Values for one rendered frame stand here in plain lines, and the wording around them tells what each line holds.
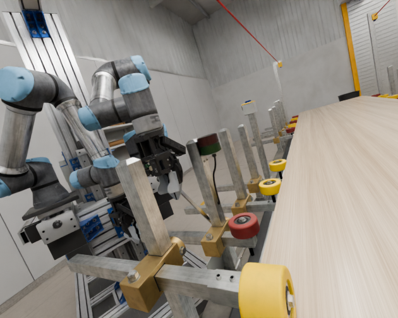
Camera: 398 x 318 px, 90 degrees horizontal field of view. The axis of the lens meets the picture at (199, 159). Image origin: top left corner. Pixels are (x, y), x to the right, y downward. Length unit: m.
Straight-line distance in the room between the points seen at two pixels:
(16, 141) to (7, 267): 2.21
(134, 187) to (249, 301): 0.25
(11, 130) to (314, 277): 1.02
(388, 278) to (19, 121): 1.08
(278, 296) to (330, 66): 8.35
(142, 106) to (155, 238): 0.32
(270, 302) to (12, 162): 1.00
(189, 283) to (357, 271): 0.26
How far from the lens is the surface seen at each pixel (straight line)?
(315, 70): 8.46
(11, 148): 1.05
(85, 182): 0.85
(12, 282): 3.14
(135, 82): 0.56
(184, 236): 0.69
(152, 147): 0.54
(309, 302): 0.39
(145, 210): 0.39
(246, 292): 0.31
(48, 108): 1.42
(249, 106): 1.27
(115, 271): 0.50
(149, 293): 0.41
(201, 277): 0.36
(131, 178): 0.38
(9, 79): 0.95
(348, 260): 0.45
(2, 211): 3.04
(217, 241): 0.60
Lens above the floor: 1.19
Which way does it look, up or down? 10 degrees down
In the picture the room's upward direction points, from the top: 18 degrees counter-clockwise
